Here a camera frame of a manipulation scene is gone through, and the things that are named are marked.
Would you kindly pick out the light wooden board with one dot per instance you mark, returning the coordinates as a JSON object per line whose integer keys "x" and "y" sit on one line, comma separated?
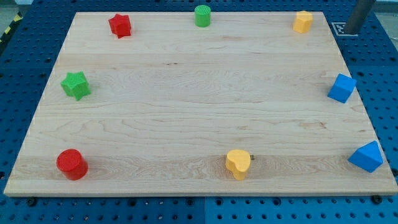
{"x": 169, "y": 102}

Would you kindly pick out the yellow heart block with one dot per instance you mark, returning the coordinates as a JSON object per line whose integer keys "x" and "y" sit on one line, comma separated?
{"x": 238, "y": 162}

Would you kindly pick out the green cylinder block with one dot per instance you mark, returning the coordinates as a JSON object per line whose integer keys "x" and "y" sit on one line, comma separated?
{"x": 202, "y": 16}

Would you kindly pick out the red star block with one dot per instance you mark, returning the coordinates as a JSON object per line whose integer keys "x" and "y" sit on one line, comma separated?
{"x": 120, "y": 25}

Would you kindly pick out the green star block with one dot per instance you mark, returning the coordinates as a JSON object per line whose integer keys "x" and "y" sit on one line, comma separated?
{"x": 76, "y": 85}

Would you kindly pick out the yellow pentagon block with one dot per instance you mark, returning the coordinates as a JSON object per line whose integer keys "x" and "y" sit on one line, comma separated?
{"x": 302, "y": 22}

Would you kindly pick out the red cylinder block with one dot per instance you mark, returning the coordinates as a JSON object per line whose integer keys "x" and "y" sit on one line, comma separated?
{"x": 72, "y": 164}

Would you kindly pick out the blue cube block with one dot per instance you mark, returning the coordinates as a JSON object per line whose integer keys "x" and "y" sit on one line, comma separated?
{"x": 342, "y": 88}

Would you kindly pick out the black white fiducial marker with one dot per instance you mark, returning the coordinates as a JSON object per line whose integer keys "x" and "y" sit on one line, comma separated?
{"x": 339, "y": 29}

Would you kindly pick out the blue triangular prism block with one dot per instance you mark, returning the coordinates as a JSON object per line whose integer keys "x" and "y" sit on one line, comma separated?
{"x": 368, "y": 157}

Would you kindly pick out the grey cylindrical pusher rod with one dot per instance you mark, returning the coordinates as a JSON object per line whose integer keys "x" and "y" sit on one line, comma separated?
{"x": 358, "y": 16}

